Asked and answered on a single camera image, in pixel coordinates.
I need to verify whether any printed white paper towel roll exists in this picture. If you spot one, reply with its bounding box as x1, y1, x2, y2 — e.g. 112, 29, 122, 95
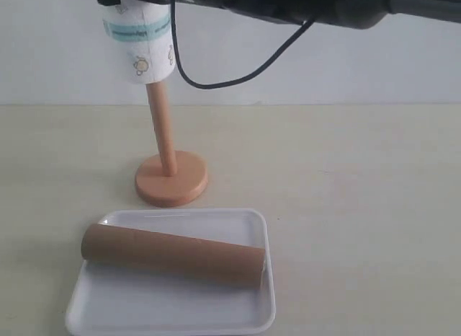
102, 0, 176, 84

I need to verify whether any brown cardboard tube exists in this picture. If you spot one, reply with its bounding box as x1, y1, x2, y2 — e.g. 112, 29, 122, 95
81, 224, 266, 288

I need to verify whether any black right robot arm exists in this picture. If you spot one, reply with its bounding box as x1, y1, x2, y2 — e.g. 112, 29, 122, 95
97, 0, 460, 30

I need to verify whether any wooden paper towel holder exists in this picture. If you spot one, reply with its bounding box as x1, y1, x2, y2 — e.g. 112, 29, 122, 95
135, 81, 208, 208

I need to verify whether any white plastic tray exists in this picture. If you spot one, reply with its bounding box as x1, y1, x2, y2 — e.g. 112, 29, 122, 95
65, 208, 276, 335

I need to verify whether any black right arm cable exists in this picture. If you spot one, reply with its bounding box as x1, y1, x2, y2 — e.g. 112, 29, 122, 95
169, 0, 314, 89

